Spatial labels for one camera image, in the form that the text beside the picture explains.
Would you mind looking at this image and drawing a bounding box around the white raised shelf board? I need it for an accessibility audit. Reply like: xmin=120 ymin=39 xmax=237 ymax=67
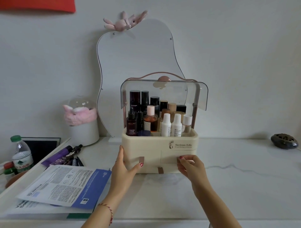
xmin=0 ymin=137 xmax=113 ymax=223

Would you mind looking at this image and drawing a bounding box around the white plastic bottle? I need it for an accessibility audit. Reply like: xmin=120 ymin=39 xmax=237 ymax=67
xmin=161 ymin=113 xmax=172 ymax=137
xmin=171 ymin=114 xmax=182 ymax=137

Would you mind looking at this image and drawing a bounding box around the brown bowl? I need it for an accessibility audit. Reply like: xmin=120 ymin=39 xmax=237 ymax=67
xmin=5 ymin=170 xmax=29 ymax=189

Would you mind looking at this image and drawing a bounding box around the short black bottle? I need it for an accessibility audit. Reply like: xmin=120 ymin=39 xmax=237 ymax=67
xmin=150 ymin=96 xmax=160 ymax=116

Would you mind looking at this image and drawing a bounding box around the black framed board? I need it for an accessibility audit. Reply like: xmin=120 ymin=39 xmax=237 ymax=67
xmin=21 ymin=137 xmax=61 ymax=165

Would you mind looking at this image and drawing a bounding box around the pink fluffy headband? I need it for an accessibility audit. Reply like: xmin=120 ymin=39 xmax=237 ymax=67
xmin=63 ymin=105 xmax=98 ymax=127

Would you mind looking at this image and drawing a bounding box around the red wall hanging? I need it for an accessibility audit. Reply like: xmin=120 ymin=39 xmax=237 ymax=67
xmin=0 ymin=0 xmax=76 ymax=13

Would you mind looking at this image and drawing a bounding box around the wavy frameless mirror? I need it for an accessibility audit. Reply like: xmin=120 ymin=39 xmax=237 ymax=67
xmin=96 ymin=18 xmax=189 ymax=142

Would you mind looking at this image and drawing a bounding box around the white and blue leaflet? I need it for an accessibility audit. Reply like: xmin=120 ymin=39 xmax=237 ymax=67
xmin=16 ymin=165 xmax=112 ymax=209

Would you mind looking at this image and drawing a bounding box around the green book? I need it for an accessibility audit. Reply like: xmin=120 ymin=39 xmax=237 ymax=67
xmin=66 ymin=212 xmax=92 ymax=219

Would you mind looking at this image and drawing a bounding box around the red string bracelet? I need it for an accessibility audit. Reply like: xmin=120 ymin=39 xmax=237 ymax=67
xmin=97 ymin=203 xmax=114 ymax=226

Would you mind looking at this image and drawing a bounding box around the water bottle green cap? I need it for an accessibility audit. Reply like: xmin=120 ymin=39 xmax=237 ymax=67
xmin=10 ymin=135 xmax=34 ymax=174

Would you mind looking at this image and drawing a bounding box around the person's right forearm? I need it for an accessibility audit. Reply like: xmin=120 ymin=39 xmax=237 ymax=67
xmin=192 ymin=184 xmax=243 ymax=228

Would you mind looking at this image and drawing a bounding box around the white printed paper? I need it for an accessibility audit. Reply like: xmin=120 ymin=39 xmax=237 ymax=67
xmin=7 ymin=198 xmax=95 ymax=215

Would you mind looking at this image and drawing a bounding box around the black sachet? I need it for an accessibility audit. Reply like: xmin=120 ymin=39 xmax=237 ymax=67
xmin=70 ymin=156 xmax=84 ymax=167

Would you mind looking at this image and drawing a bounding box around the black cosmetic pen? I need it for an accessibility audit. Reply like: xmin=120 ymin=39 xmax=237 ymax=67
xmin=69 ymin=144 xmax=83 ymax=157

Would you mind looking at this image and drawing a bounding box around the purple cosmetic tube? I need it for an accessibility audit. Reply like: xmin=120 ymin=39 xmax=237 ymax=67
xmin=41 ymin=145 xmax=73 ymax=168

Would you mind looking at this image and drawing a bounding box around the person's left hand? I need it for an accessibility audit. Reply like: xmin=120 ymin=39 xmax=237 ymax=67
xmin=111 ymin=145 xmax=144 ymax=196

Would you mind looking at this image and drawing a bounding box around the small black dropper bottle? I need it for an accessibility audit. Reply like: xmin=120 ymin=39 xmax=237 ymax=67
xmin=137 ymin=111 xmax=144 ymax=132

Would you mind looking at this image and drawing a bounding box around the pink plush bunny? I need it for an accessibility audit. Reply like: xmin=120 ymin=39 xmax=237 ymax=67
xmin=103 ymin=10 xmax=148 ymax=31

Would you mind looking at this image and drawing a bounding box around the tall dark red bottle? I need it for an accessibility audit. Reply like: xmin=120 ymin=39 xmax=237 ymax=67
xmin=129 ymin=90 xmax=141 ymax=117

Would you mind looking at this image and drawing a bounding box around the dark oval ornament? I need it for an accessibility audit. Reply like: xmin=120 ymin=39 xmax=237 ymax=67
xmin=270 ymin=133 xmax=299 ymax=150

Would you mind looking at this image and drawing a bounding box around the person's left forearm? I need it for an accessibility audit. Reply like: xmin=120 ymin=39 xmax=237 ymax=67
xmin=81 ymin=191 xmax=134 ymax=228

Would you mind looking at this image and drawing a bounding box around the small bottle red cap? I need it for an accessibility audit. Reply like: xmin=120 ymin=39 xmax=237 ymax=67
xmin=3 ymin=162 xmax=16 ymax=182

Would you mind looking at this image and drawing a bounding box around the person's right hand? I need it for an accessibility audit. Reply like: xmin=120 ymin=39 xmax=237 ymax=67
xmin=177 ymin=154 xmax=209 ymax=192

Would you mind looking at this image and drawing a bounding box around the tall black bottle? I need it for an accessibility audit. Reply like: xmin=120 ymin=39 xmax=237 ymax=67
xmin=141 ymin=91 xmax=150 ymax=115

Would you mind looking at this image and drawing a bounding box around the clear bottle white cap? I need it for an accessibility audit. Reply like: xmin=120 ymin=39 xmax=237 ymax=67
xmin=182 ymin=114 xmax=193 ymax=133

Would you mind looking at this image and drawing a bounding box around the amber bottle pink cap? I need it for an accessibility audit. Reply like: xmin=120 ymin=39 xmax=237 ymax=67
xmin=144 ymin=105 xmax=158 ymax=132

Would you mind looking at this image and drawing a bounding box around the cream cosmetic organizer box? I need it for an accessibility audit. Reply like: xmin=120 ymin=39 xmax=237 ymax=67
xmin=120 ymin=72 xmax=209 ymax=175

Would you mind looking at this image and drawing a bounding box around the dark serum dropper bottle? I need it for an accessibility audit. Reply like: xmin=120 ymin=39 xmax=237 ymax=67
xmin=127 ymin=110 xmax=138 ymax=137

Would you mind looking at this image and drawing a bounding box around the white round container clear dome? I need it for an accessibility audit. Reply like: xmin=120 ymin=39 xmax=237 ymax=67
xmin=63 ymin=96 xmax=100 ymax=147

